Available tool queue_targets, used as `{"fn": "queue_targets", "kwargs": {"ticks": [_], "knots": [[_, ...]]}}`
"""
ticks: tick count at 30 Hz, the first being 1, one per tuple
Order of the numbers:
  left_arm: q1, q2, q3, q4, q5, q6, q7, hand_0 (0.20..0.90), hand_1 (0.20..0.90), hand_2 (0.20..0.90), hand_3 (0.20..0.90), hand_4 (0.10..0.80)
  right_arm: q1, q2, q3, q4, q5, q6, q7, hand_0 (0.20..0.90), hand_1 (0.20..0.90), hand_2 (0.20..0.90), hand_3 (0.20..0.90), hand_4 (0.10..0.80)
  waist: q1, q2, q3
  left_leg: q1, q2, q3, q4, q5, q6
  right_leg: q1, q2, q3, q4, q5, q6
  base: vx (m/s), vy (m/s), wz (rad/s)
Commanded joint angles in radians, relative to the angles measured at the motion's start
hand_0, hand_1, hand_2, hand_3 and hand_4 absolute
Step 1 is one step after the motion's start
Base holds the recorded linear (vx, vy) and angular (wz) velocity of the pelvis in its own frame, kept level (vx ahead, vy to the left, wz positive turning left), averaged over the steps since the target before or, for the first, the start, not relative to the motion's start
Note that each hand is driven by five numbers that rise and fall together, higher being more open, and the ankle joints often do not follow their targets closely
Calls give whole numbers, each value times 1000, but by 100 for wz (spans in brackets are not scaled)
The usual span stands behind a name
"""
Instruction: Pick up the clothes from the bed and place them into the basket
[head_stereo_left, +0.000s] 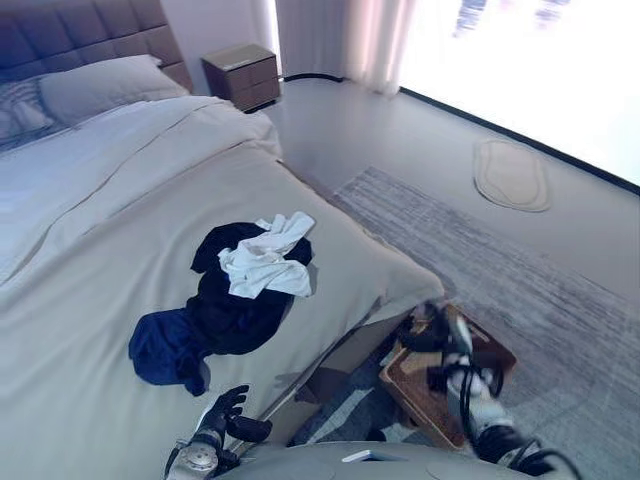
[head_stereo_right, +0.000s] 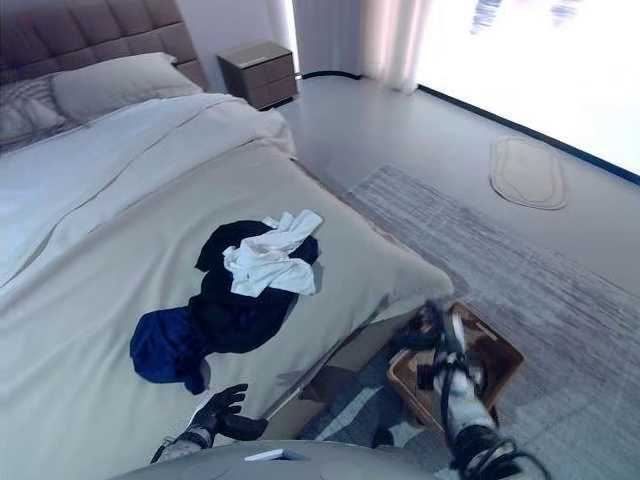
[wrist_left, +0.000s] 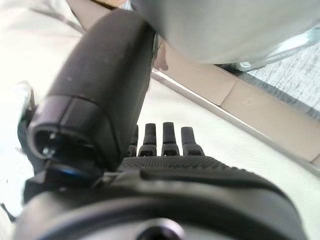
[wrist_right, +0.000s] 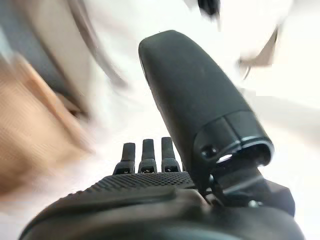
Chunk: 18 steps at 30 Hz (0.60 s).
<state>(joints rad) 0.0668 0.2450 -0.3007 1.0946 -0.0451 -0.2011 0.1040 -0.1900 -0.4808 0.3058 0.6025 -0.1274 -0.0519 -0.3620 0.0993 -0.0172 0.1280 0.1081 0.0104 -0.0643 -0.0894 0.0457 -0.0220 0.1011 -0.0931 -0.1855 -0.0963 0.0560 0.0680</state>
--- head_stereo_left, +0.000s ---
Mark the brown woven basket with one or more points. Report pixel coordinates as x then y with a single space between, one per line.
425 390

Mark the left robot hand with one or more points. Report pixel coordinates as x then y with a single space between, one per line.
226 410

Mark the bed with beige duvet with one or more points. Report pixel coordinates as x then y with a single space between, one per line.
150 240

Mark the grey striped rug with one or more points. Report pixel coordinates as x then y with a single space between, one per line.
480 280

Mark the grey robot torso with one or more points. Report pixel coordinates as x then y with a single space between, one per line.
360 462

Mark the black garment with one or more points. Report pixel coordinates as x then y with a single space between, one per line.
240 305

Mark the dark blue garment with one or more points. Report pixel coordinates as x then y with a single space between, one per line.
165 350

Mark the brown wooden nightstand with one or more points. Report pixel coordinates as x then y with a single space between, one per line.
242 75

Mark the sheer white curtain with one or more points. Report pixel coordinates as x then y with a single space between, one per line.
340 40

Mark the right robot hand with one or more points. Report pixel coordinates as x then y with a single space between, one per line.
429 326

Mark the white pillow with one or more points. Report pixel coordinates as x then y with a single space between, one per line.
105 90

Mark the small beige oval mat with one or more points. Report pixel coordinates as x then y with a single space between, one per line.
510 175

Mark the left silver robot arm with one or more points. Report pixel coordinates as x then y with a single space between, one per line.
196 457

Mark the brown padded headboard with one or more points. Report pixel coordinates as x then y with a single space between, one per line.
85 35

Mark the patterned pillow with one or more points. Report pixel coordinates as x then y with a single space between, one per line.
20 110

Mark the white garment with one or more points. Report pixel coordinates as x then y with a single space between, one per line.
270 256

